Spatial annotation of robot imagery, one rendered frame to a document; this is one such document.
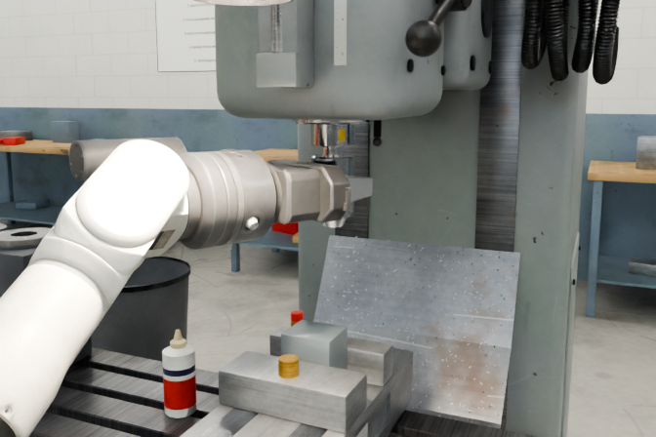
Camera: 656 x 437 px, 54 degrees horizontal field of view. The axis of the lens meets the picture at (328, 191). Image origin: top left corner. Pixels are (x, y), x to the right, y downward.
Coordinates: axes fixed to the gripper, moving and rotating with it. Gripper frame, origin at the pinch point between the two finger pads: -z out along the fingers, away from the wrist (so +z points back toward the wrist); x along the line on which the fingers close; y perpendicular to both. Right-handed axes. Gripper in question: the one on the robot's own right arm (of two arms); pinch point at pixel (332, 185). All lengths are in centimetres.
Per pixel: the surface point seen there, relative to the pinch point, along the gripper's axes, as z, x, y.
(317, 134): 2.4, -0.2, -5.7
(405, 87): 2.0, -11.8, -10.5
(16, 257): 21.4, 40.0, 12.3
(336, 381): 4.0, -5.3, 19.4
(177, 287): -71, 168, 64
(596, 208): -320, 120, 52
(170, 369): 10.5, 17.9, 24.0
